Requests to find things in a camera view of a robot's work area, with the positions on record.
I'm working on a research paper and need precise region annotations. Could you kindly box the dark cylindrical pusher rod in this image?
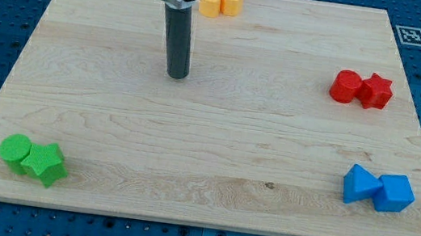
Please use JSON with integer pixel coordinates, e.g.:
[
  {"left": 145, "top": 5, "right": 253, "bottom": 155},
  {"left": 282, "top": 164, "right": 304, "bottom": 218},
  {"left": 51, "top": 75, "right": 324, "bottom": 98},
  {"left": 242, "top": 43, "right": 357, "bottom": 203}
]
[{"left": 165, "top": 5, "right": 192, "bottom": 80}]

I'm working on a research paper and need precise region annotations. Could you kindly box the blue cube block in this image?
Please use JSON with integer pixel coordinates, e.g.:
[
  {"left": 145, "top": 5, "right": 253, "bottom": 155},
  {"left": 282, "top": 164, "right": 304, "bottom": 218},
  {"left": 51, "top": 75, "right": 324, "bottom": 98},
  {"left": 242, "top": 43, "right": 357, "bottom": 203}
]
[{"left": 372, "top": 175, "right": 415, "bottom": 213}]

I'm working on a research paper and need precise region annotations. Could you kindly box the yellow heart block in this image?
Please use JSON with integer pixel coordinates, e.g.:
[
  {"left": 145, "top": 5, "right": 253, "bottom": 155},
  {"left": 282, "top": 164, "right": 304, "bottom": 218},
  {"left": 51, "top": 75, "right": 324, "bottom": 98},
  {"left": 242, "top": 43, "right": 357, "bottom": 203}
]
[{"left": 198, "top": 0, "right": 222, "bottom": 18}]

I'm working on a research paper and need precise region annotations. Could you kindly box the red cylinder block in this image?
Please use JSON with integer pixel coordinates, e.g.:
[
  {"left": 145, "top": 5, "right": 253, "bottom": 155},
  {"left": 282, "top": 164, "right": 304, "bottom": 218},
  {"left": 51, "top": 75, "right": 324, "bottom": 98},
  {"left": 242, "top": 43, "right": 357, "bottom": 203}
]
[{"left": 329, "top": 70, "right": 363, "bottom": 103}]

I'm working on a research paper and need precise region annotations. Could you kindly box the green cylinder block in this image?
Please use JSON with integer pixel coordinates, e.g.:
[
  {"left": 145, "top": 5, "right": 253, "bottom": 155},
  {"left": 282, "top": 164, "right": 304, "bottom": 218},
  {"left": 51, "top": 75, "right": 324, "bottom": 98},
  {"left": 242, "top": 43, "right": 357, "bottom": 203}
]
[{"left": 0, "top": 133, "right": 33, "bottom": 175}]

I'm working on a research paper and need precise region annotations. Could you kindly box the yellow hexagon block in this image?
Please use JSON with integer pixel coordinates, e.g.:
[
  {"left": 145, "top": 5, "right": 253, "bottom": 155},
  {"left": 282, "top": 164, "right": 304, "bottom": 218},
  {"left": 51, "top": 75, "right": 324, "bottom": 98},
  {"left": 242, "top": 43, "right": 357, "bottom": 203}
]
[{"left": 220, "top": 0, "right": 244, "bottom": 17}]

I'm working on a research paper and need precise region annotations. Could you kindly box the red star block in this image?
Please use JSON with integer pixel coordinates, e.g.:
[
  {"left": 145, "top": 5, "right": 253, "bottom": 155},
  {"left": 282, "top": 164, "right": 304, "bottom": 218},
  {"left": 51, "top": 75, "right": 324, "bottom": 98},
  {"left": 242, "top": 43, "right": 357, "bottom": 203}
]
[{"left": 356, "top": 73, "right": 393, "bottom": 109}]

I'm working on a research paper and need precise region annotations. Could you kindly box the light wooden board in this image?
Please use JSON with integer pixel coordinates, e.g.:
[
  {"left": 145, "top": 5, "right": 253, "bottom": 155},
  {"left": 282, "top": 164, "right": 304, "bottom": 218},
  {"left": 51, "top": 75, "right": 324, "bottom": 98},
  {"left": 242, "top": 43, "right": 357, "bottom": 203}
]
[{"left": 0, "top": 0, "right": 421, "bottom": 236}]

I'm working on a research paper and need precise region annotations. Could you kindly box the blue triangle block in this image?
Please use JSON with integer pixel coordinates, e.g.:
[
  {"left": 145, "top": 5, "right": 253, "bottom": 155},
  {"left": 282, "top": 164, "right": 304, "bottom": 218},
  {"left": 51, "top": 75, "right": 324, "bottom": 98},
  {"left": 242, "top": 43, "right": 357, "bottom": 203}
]
[{"left": 343, "top": 164, "right": 383, "bottom": 204}]

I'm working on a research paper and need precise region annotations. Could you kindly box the white fiducial marker tag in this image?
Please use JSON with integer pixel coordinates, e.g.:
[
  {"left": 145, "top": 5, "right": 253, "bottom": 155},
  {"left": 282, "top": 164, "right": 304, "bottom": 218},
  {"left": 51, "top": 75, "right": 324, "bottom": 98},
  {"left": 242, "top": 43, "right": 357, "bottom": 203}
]
[{"left": 396, "top": 25, "right": 421, "bottom": 47}]

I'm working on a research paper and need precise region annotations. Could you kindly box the green star block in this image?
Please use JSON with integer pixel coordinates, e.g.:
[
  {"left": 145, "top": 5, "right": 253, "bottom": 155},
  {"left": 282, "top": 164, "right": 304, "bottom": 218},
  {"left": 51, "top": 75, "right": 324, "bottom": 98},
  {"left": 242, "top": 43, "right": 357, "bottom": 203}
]
[{"left": 20, "top": 143, "right": 68, "bottom": 188}]

